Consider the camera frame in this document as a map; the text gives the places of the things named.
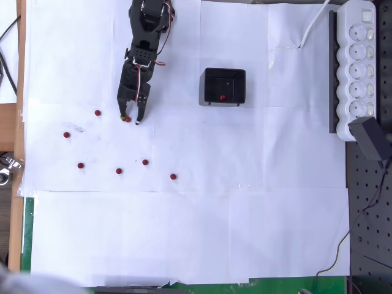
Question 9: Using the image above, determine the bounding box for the black open box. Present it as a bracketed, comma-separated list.
[198, 67, 247, 107]

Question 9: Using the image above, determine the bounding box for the metal clamp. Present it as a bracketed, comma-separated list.
[0, 155, 25, 186]

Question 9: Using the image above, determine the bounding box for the white paper covering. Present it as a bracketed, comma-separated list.
[20, 0, 352, 288]

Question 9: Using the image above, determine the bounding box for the dark ribbed panel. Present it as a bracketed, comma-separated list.
[0, 180, 15, 264]

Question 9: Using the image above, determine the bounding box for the black flat device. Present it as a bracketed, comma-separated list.
[94, 285, 187, 294]

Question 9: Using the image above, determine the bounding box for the grey blurred object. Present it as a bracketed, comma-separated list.
[0, 263, 82, 294]

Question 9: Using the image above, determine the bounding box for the white power strip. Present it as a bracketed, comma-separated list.
[336, 0, 377, 141]

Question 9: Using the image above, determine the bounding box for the black power adapter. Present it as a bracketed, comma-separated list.
[348, 116, 389, 162]

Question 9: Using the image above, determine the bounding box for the black pegboard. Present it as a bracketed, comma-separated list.
[345, 0, 392, 294]

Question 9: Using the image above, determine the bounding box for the white power cable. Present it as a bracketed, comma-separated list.
[299, 0, 333, 49]

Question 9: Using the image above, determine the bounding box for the thin black cable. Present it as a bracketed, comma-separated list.
[312, 160, 391, 294]

